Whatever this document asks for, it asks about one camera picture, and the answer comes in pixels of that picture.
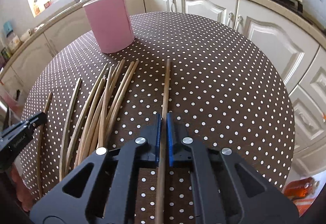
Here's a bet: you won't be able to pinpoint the dark wooden chopstick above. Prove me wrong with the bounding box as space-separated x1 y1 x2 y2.
155 58 171 224

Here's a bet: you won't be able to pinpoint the cream kitchen cabinets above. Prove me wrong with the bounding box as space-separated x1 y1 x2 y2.
1 0 325 176

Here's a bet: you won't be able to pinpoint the orange plastic bag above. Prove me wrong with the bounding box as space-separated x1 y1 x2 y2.
283 177 319 216

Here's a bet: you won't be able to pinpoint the jar with teal lid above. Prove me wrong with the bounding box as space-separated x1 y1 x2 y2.
3 21 22 54

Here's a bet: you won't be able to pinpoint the brown polka dot tablecloth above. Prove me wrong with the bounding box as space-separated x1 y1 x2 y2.
23 12 294 223

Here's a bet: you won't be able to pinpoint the pink cylindrical utensil holder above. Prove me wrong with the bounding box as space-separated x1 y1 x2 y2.
83 0 135 54

